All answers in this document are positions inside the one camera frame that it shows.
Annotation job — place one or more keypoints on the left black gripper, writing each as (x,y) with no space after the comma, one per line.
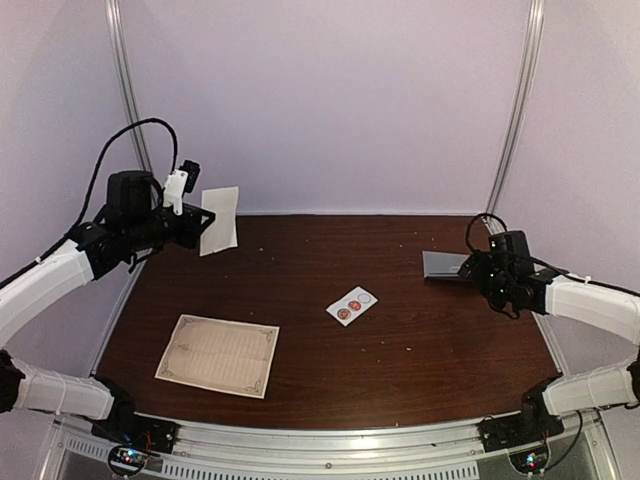
(193,229)

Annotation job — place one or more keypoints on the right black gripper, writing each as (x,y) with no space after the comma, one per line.
(477,262)

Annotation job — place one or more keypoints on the beige letter paper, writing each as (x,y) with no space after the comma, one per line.
(222,233)
(218,355)

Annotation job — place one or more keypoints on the grey envelope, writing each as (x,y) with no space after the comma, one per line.
(442,266)

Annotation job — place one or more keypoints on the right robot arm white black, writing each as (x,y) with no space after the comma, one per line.
(511,281)

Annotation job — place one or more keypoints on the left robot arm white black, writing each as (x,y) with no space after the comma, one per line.
(139,218)

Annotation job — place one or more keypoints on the white sticker sheet with seals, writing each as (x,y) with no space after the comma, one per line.
(351,306)

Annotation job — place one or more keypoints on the right circuit board with leds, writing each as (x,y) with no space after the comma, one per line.
(529,461)

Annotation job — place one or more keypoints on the circuit board with leds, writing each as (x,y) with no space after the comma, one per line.
(126,461)
(529,461)

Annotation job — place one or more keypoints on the left circuit board with leds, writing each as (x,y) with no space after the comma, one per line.
(126,461)

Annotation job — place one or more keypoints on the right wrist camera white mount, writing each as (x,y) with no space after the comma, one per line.
(501,245)

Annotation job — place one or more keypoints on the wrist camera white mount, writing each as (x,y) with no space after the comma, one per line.
(501,245)
(180,182)

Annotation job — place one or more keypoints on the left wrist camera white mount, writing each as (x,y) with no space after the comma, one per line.
(180,182)

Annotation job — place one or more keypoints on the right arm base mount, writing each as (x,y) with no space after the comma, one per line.
(515,430)

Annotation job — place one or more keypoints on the front aluminium rail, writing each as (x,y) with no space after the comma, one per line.
(451,450)

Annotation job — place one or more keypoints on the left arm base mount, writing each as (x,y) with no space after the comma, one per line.
(146,434)

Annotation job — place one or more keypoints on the left aluminium frame post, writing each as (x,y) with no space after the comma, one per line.
(123,73)

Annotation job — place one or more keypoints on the aluminium frame post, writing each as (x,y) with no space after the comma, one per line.
(123,73)
(530,54)

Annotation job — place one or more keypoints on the right aluminium frame post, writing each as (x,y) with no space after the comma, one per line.
(530,54)

